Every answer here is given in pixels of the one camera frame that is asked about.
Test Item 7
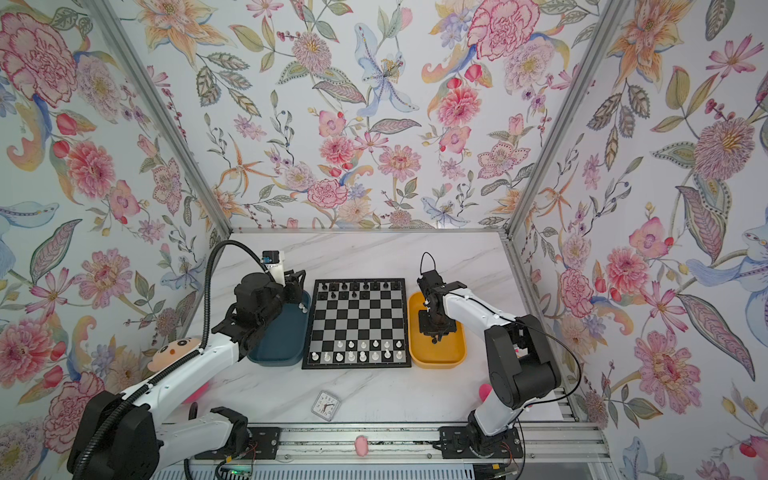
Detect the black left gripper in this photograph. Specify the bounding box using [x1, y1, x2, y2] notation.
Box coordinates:
[257, 269, 308, 329]

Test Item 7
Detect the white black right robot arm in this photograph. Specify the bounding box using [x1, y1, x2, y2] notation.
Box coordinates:
[416, 269, 561, 459]

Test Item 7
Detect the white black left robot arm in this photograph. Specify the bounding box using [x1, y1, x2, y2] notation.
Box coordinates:
[67, 240, 306, 479]

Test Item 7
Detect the black white chess board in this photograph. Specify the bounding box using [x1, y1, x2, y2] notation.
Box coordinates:
[302, 278, 412, 370]

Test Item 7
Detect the yellow plastic tray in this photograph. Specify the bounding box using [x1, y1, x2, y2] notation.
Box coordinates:
[407, 293, 467, 369]

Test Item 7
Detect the teal plastic tray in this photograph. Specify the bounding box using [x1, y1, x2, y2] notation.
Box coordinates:
[247, 291, 312, 367]

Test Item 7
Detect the green pink owl plush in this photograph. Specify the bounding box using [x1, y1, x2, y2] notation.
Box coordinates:
[478, 383, 493, 402]

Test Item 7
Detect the pink faced plush doll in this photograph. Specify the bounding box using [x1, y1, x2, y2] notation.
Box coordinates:
[147, 337, 201, 373]

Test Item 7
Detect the small white square clock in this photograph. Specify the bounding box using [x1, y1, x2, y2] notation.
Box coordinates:
[311, 391, 341, 422]

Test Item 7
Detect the small pink toy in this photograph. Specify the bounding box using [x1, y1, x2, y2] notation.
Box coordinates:
[354, 435, 369, 457]

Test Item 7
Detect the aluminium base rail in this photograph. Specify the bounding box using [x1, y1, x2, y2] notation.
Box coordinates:
[161, 419, 613, 466]

